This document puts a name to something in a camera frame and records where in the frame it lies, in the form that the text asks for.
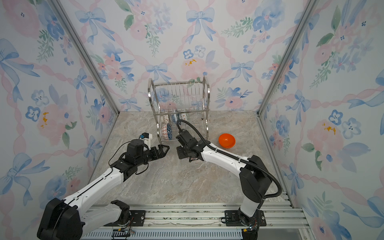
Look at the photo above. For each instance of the aluminium corner post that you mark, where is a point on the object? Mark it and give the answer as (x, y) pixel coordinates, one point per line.
(64, 19)
(307, 14)

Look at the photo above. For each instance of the aluminium corner post right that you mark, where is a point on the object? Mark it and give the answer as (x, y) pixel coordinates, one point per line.
(307, 14)

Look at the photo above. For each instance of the green pattern bowl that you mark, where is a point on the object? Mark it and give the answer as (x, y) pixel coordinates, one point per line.
(184, 116)

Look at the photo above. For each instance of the aluminium corner post left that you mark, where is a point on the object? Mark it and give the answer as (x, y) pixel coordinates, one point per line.
(64, 19)

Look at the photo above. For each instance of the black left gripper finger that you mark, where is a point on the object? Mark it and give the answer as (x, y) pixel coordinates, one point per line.
(159, 154)
(160, 149)

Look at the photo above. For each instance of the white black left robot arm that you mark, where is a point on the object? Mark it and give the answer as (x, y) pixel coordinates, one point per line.
(70, 218)

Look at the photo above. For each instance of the red geometric pattern bowl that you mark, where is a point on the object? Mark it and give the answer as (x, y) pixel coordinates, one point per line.
(164, 133)

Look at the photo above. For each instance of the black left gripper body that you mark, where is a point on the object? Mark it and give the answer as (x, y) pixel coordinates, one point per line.
(143, 160)

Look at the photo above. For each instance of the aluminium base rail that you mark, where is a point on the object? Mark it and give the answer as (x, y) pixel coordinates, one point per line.
(196, 222)

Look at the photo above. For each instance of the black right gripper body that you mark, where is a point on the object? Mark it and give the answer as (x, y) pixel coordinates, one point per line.
(183, 151)

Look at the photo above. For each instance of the blue geometric pattern bowl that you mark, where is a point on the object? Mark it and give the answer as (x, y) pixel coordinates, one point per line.
(169, 131)

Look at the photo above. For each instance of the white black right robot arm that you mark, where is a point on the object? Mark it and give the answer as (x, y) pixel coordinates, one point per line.
(254, 177)

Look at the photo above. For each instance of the orange plastic bowl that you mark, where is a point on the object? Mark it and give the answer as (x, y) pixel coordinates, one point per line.
(227, 141)

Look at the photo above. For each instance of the maroon white pattern bowl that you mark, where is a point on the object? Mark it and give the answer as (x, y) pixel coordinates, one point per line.
(166, 119)

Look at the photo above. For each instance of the steel wire dish rack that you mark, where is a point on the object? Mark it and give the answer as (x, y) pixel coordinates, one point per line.
(191, 97)

